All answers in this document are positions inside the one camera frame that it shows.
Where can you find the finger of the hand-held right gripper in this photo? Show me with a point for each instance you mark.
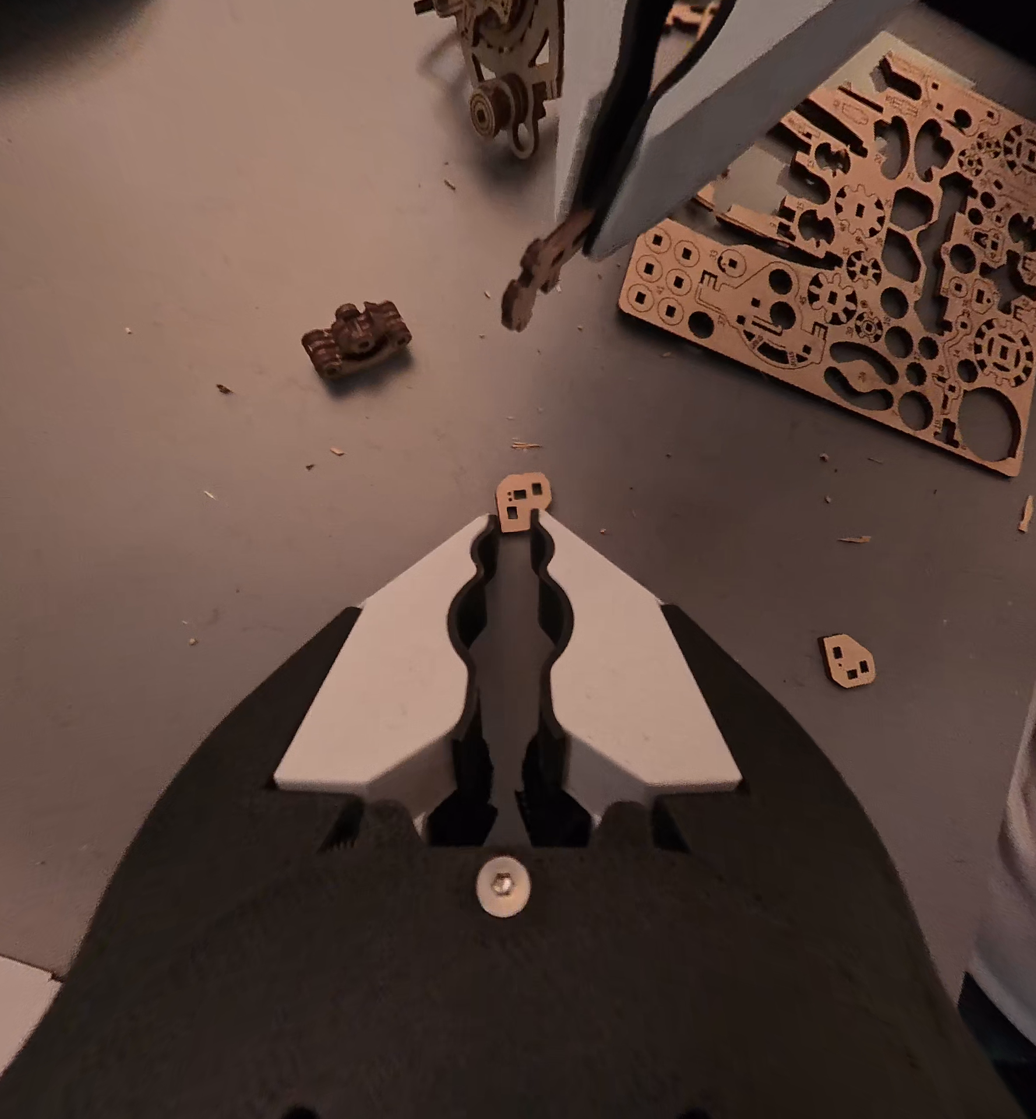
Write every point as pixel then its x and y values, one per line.
pixel 745 79
pixel 588 87

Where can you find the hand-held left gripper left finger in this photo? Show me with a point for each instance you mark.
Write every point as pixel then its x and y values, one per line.
pixel 369 699

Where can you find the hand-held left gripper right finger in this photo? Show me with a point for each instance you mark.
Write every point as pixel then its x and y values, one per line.
pixel 640 699

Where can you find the long slotted wooden model part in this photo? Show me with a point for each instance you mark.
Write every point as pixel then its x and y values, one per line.
pixel 535 271

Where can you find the small wooden plate square holes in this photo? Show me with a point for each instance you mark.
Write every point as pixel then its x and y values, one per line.
pixel 542 500
pixel 859 654

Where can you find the partly built wooden model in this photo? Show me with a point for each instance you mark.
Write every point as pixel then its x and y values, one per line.
pixel 509 52

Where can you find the laser-cut wooden parts sheet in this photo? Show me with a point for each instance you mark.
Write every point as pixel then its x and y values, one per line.
pixel 662 282

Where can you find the small dark wooden gear assembly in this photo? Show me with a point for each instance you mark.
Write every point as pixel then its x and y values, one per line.
pixel 356 337

